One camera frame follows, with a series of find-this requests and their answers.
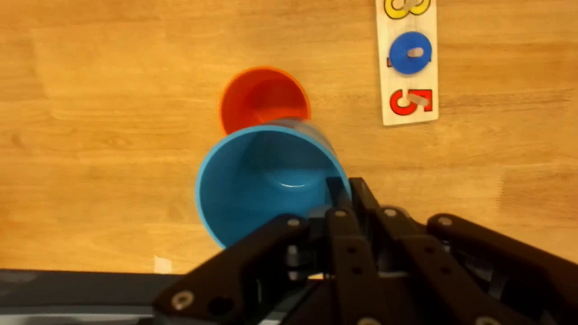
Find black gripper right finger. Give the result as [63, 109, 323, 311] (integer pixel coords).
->
[324, 179, 578, 325]

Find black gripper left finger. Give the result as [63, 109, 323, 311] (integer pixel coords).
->
[153, 215, 310, 325]

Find blue plastic cup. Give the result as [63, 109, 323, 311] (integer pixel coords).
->
[194, 119, 350, 248]

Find orange plastic cup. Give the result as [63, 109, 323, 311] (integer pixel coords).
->
[220, 67, 310, 134]

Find white number puzzle board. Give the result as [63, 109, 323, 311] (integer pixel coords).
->
[373, 0, 438, 127]

